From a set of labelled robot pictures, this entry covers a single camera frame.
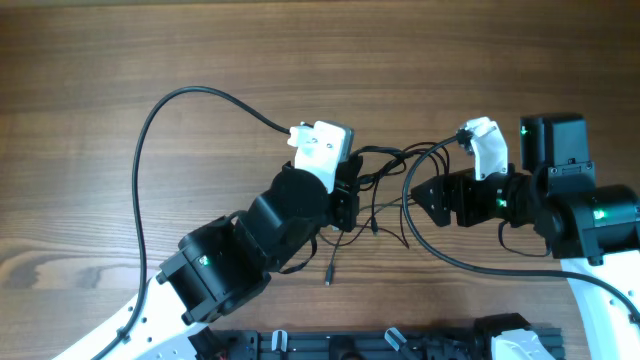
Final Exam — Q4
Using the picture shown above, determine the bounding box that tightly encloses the left camera black cable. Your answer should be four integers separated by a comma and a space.
89, 85, 291, 360

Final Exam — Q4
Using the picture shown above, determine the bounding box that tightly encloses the right camera black cable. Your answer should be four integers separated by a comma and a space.
401, 134, 640, 324

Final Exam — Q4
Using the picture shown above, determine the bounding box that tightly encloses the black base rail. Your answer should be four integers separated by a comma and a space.
189, 313, 566, 360

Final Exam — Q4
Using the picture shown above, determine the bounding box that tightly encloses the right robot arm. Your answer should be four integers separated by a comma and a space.
402, 113, 639, 359

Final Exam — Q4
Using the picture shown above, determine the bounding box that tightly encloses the black cable bundle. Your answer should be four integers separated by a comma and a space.
317, 141, 451, 287

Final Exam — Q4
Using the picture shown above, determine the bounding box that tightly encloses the camera black cable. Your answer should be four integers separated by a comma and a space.
89, 85, 291, 360
401, 134, 640, 324

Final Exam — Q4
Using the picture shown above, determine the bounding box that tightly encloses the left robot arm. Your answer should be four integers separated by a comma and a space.
60, 155, 363, 359

